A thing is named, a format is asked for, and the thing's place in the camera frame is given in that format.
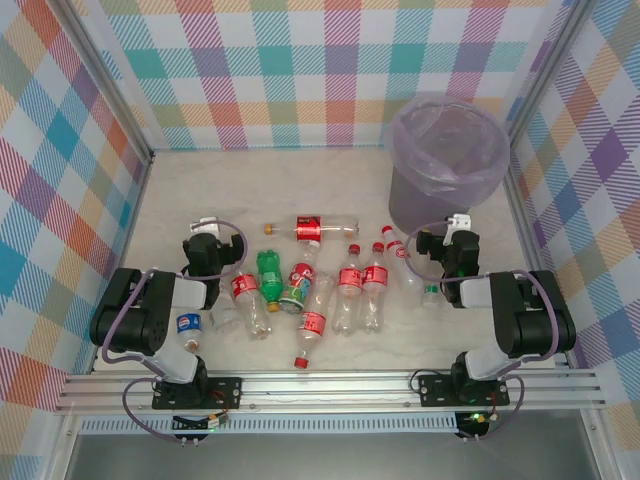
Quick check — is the black connector board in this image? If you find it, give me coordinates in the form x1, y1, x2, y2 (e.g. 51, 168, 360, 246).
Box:
454, 410, 501, 444
172, 412, 231, 446

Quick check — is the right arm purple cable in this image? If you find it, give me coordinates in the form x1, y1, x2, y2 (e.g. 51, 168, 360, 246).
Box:
404, 219, 564, 442

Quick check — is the black mount plate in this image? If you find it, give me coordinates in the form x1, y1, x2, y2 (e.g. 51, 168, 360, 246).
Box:
151, 376, 244, 411
417, 372, 511, 407

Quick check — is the green plastic bottle yellow cap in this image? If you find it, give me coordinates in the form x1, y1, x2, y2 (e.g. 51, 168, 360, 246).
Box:
255, 248, 287, 314

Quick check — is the right black mount plate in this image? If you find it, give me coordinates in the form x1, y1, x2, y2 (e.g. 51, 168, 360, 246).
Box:
417, 372, 511, 407

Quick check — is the white cap red green bottle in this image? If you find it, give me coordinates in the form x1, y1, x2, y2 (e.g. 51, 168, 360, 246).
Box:
278, 239, 322, 315

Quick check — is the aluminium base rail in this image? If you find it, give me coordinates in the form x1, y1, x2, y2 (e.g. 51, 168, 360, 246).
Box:
53, 368, 607, 416

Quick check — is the white slotted cable duct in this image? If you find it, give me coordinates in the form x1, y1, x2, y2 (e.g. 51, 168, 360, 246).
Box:
78, 417, 460, 436

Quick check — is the clear bottle white red label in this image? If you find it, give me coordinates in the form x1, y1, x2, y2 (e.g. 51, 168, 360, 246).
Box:
380, 225, 427, 297

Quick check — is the aluminium frame post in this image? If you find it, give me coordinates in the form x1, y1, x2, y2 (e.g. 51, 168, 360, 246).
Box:
502, 0, 600, 149
58, 0, 155, 166

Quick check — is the left black mount plate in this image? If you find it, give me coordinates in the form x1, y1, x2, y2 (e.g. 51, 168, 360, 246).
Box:
151, 376, 244, 411

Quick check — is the yellow cap red label bottle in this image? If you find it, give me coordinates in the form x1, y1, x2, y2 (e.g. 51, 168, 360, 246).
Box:
264, 213, 361, 245

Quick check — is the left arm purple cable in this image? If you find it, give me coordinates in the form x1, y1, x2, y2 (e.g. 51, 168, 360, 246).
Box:
101, 218, 250, 444

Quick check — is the grey round waste bin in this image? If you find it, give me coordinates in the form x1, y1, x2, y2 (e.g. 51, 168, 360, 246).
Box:
388, 164, 494, 236

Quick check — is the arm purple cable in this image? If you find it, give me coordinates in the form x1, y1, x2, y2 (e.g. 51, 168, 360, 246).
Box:
404, 219, 564, 442
101, 218, 250, 444

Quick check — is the purple-lined trash bin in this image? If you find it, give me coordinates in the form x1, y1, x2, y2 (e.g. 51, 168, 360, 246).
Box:
387, 92, 511, 211

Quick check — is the clear bottle blue label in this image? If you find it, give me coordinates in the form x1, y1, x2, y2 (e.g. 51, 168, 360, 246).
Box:
175, 312, 205, 354

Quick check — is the small clear bottle green label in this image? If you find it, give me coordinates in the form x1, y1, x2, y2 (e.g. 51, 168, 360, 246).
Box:
420, 279, 445, 309

